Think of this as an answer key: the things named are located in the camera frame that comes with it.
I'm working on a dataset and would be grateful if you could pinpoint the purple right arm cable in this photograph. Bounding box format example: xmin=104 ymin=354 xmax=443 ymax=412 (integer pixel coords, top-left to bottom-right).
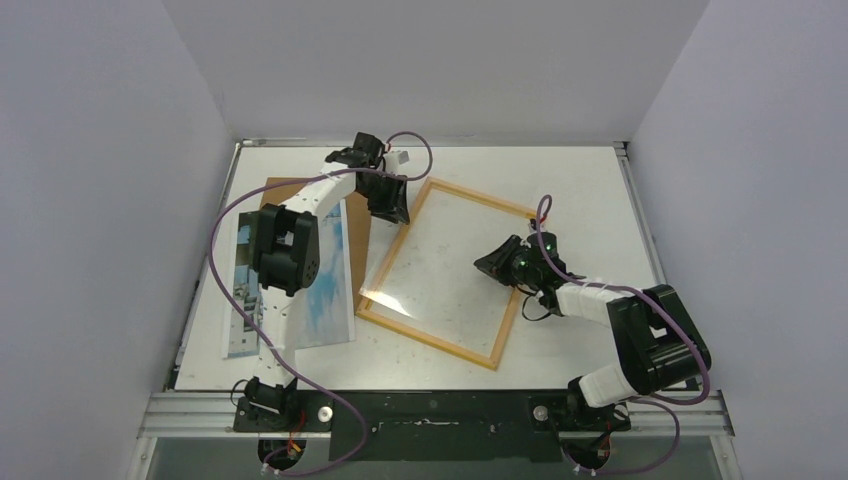
xmin=533 ymin=193 xmax=713 ymax=477

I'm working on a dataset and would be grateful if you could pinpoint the yellow wooden picture frame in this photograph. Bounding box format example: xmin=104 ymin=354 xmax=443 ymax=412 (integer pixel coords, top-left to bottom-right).
xmin=355 ymin=176 xmax=539 ymax=372

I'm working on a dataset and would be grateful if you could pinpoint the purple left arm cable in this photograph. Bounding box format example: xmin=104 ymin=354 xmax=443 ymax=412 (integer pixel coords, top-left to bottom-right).
xmin=207 ymin=131 xmax=435 ymax=480

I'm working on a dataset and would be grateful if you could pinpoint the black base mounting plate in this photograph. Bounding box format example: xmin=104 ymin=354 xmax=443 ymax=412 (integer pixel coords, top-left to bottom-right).
xmin=232 ymin=390 xmax=631 ymax=465

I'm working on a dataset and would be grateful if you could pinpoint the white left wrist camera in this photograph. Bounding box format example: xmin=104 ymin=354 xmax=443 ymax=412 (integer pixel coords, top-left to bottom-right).
xmin=383 ymin=150 xmax=410 ymax=174

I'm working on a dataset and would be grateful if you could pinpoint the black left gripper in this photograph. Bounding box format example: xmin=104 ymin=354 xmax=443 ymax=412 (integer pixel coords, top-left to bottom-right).
xmin=358 ymin=173 xmax=410 ymax=226

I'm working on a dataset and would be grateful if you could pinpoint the brown cardboard backing board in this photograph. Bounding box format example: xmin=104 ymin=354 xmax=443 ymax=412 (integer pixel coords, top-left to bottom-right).
xmin=259 ymin=184 xmax=372 ymax=309

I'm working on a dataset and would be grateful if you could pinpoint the aluminium front rail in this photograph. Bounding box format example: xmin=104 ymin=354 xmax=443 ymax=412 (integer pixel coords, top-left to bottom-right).
xmin=138 ymin=391 xmax=736 ymax=439

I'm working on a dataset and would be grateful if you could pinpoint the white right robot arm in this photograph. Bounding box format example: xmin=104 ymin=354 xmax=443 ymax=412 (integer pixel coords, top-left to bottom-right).
xmin=473 ymin=231 xmax=712 ymax=429

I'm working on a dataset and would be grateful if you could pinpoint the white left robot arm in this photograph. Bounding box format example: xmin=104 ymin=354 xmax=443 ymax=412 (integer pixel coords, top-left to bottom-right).
xmin=245 ymin=133 xmax=410 ymax=431

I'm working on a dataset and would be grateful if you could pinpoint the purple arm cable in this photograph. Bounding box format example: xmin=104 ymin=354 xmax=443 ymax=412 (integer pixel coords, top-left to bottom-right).
xmin=533 ymin=193 xmax=713 ymax=477
xmin=207 ymin=131 xmax=435 ymax=480

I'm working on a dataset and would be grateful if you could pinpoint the printed building photo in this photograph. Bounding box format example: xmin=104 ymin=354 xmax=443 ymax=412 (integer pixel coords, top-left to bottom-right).
xmin=221 ymin=200 xmax=355 ymax=359

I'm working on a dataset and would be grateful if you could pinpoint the clear glass sheet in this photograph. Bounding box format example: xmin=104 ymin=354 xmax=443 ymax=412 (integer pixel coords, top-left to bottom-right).
xmin=360 ymin=187 xmax=531 ymax=359

